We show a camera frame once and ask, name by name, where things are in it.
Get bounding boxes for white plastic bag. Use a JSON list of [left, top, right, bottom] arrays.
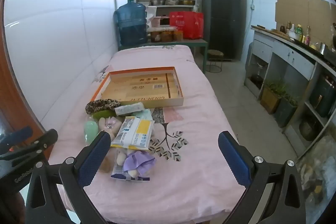
[[146, 6, 157, 28]]

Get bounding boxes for group of condiment bottles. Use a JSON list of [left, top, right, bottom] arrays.
[[280, 22, 313, 45]]

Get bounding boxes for grey kitchen counter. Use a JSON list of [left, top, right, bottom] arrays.
[[244, 25, 336, 159]]

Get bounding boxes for mint green soft toy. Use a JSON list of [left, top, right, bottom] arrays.
[[83, 120, 99, 146]]

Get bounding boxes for cardboard wall sheets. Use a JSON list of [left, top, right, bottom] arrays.
[[275, 0, 336, 35]]

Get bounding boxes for red shopping bag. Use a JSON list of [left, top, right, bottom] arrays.
[[169, 11, 205, 40]]

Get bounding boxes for wooden planter box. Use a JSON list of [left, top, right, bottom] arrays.
[[260, 80, 282, 114]]

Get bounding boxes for round metal stool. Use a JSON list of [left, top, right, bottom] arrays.
[[206, 49, 223, 73]]

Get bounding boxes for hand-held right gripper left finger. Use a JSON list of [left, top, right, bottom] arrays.
[[25, 131, 112, 224]]

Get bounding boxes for blue water jug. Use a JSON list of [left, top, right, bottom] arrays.
[[113, 0, 148, 46]]

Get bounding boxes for green fluffy scrunchie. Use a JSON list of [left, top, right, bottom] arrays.
[[92, 109, 117, 121]]

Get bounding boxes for white and green tissue pack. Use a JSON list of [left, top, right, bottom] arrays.
[[115, 104, 145, 116], [131, 109, 154, 123]]

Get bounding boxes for orange-rimmed cardboard box tray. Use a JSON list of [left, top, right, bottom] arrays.
[[91, 67, 184, 106]]

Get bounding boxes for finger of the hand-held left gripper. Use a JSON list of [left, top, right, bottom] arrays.
[[0, 129, 59, 161], [0, 126, 33, 148]]

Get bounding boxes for white and yellow packet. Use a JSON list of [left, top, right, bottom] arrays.
[[111, 116, 155, 152]]

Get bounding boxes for white purple snack bag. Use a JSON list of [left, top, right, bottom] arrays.
[[110, 148, 151, 182]]

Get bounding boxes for dark planter box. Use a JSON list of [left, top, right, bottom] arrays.
[[274, 97, 298, 127]]

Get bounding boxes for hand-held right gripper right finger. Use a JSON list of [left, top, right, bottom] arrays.
[[218, 131, 306, 224]]

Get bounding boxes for leopard print scrunchie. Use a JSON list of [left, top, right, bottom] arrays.
[[85, 99, 121, 115]]

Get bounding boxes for dark refrigerator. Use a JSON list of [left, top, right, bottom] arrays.
[[201, 0, 241, 60]]

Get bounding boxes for brown wooden door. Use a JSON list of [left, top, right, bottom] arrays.
[[0, 30, 48, 140]]

